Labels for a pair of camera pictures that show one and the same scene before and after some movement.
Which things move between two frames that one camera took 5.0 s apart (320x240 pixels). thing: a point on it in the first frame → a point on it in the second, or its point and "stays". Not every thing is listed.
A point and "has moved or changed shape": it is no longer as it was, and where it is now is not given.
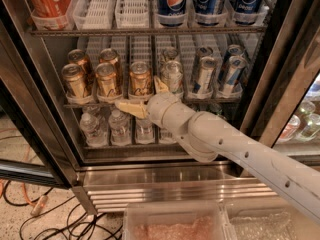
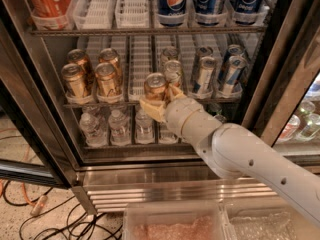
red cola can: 50,0 stays
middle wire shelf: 113,105 stays
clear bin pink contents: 176,220 stays
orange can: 140,80 has moved or changed shape
